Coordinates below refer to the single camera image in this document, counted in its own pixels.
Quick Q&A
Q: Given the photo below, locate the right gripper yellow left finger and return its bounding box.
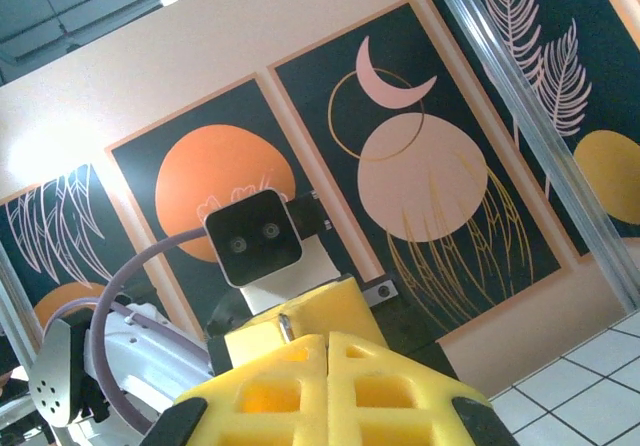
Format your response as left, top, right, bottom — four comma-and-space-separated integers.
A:
144, 333, 331, 446

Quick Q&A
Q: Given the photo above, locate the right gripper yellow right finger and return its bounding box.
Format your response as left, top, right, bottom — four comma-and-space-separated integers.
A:
327, 331, 521, 446

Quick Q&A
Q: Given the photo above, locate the small silver key ring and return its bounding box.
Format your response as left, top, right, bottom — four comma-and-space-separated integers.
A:
277, 312, 297, 343

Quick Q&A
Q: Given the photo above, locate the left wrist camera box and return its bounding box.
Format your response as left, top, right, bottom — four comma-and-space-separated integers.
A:
203, 189, 341, 313

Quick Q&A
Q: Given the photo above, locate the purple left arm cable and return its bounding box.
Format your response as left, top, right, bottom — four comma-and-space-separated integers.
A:
49, 228, 211, 435

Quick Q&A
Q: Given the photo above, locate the aluminium frame post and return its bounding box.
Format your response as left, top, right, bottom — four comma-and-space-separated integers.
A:
424, 0, 640, 315

